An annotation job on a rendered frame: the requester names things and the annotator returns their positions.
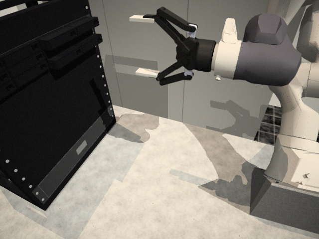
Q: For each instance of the black server rack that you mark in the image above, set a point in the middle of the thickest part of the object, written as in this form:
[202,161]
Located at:
[55,105]

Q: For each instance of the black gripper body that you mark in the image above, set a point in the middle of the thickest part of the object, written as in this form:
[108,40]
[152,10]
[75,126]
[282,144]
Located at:
[200,54]

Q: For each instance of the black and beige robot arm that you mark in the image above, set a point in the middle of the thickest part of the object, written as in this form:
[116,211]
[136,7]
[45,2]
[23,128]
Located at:
[266,56]

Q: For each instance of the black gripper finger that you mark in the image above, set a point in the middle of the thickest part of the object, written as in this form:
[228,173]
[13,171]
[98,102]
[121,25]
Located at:
[160,76]
[163,14]

